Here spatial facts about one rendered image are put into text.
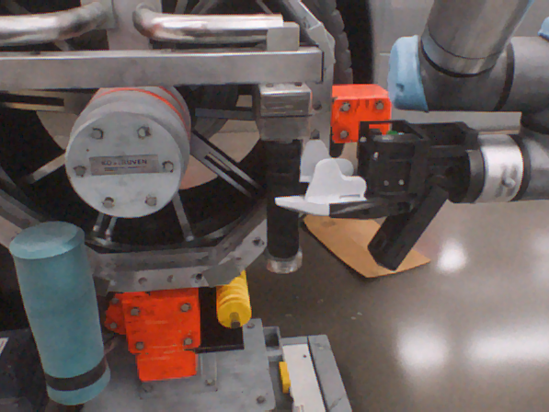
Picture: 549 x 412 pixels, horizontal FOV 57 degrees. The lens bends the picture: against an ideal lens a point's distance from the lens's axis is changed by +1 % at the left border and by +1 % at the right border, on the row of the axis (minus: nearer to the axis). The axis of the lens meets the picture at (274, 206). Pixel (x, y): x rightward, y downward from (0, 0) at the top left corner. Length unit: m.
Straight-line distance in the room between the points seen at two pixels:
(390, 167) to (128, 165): 0.29
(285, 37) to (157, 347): 0.58
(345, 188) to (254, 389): 0.72
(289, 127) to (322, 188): 0.07
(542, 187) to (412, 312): 1.22
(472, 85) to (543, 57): 0.07
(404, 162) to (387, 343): 1.16
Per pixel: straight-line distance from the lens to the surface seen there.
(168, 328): 0.88
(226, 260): 0.82
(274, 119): 0.49
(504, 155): 0.58
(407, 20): 0.99
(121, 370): 1.25
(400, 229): 0.58
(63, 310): 0.73
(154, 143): 0.58
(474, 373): 1.62
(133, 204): 0.61
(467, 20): 0.46
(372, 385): 1.51
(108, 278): 0.84
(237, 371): 1.20
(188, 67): 0.51
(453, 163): 0.57
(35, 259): 0.69
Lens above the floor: 1.06
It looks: 26 degrees down
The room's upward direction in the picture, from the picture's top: straight up
